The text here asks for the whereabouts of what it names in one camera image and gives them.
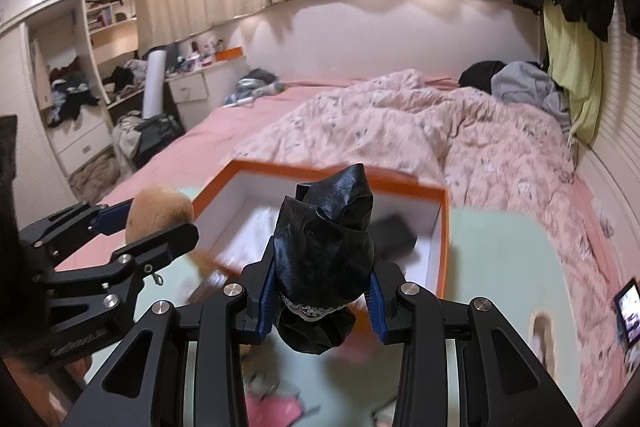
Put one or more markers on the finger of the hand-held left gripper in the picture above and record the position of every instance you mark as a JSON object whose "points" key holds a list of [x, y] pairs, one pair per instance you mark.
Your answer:
{"points": [[112, 217], [165, 242]]}

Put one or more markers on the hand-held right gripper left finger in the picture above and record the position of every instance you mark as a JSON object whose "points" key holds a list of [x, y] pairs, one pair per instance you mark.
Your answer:
{"points": [[265, 302]]}

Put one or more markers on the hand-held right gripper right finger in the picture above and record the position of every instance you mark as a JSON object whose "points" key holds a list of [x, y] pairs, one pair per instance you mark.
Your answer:
{"points": [[375, 312]]}

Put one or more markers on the brown plush toy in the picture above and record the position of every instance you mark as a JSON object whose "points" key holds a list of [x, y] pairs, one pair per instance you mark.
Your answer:
{"points": [[160, 207]]}

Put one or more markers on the black lace-trimmed pouch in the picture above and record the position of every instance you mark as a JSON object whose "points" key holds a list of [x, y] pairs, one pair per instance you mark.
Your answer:
{"points": [[325, 257]]}

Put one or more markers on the orange cardboard box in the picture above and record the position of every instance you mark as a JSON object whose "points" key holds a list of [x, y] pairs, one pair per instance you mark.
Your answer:
{"points": [[430, 232]]}

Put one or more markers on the white drawer cabinet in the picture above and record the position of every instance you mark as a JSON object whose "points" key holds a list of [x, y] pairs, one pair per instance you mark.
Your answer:
{"points": [[80, 142]]}

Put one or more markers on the black bag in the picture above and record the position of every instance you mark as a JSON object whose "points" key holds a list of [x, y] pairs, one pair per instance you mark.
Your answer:
{"points": [[157, 139]]}

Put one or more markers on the white foam roll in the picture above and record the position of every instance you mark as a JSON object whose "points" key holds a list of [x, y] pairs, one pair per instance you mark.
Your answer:
{"points": [[153, 82]]}

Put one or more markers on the white nightstand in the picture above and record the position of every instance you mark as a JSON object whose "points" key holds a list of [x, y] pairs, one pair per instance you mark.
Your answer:
{"points": [[187, 89]]}

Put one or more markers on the grey blue clothes pile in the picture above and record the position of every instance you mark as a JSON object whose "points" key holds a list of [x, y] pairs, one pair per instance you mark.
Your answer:
{"points": [[255, 89]]}

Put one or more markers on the row of small toiletries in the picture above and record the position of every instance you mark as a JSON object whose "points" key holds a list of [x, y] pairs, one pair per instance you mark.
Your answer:
{"points": [[197, 54]]}

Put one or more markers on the floral printed duvet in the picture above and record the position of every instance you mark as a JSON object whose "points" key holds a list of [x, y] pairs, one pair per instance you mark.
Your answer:
{"points": [[425, 132]]}

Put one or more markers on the white open wardrobe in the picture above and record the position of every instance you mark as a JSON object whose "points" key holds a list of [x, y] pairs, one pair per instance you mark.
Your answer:
{"points": [[55, 32]]}

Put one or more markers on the orange storage box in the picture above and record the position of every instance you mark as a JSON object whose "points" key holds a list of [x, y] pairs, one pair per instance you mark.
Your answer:
{"points": [[229, 54]]}

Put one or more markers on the smartphone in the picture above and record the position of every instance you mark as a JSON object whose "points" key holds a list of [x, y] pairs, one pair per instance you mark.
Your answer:
{"points": [[629, 312]]}

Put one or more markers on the black clothing heap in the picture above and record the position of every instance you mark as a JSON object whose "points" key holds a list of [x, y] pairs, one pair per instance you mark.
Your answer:
{"points": [[480, 74]]}

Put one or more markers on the grey hoodie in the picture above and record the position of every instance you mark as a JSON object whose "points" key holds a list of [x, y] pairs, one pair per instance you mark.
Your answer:
{"points": [[525, 87]]}

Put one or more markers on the white padded headboard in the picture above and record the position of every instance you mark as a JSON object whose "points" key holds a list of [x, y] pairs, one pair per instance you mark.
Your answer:
{"points": [[390, 32]]}

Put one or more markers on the white slatted door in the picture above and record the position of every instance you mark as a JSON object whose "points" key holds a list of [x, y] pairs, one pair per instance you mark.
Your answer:
{"points": [[620, 132]]}

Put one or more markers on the light green hanging garment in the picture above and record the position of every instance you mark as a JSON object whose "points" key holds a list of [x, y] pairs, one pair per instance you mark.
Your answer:
{"points": [[575, 67]]}

